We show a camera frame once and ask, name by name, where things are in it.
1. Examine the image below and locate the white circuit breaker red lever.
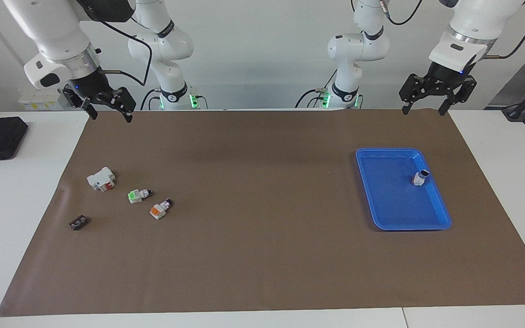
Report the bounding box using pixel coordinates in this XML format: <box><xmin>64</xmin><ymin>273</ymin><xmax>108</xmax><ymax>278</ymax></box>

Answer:
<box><xmin>86</xmin><ymin>167</ymin><xmax>116</xmax><ymax>192</ymax></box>

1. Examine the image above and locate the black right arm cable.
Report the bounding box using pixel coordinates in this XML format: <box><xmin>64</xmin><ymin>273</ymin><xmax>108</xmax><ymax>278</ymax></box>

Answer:
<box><xmin>93</xmin><ymin>17</ymin><xmax>153</xmax><ymax>87</ymax></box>

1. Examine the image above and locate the white power strip box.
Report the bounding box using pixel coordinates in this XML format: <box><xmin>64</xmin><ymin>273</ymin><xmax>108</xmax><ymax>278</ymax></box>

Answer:
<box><xmin>18</xmin><ymin>88</ymin><xmax>69</xmax><ymax>111</ymax></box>

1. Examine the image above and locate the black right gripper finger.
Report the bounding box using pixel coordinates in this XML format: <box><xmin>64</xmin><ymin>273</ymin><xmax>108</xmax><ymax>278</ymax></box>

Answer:
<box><xmin>62</xmin><ymin>85</ymin><xmax>98</xmax><ymax>121</ymax></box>
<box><xmin>109</xmin><ymin>87</ymin><xmax>137</xmax><ymax>123</ymax></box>

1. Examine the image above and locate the brown paper mat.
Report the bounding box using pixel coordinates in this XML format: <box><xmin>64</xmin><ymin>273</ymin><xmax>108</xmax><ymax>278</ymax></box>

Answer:
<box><xmin>0</xmin><ymin>108</ymin><xmax>525</xmax><ymax>317</ymax></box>

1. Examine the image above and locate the black looped shoulder cable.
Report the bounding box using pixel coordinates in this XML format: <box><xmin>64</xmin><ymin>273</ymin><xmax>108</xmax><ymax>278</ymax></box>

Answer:
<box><xmin>380</xmin><ymin>0</ymin><xmax>423</xmax><ymax>26</ymax></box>

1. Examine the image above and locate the black right base cable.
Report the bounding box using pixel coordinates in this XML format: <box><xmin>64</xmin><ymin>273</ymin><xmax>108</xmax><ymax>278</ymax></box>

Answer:
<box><xmin>140</xmin><ymin>88</ymin><xmax>162</xmax><ymax>111</ymax></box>

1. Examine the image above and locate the blue plastic tray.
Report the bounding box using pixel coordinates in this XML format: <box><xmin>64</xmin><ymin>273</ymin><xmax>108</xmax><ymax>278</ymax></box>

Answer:
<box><xmin>355</xmin><ymin>147</ymin><xmax>453</xmax><ymax>231</ymax></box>

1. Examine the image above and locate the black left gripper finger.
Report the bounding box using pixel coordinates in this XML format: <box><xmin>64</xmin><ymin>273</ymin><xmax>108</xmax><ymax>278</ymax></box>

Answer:
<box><xmin>399</xmin><ymin>73</ymin><xmax>430</xmax><ymax>115</ymax></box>
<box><xmin>438</xmin><ymin>76</ymin><xmax>478</xmax><ymax>116</ymax></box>

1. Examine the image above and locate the white switch with green button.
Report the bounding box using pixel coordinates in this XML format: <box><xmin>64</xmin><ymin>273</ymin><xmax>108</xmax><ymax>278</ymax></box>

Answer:
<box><xmin>128</xmin><ymin>187</ymin><xmax>153</xmax><ymax>205</ymax></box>

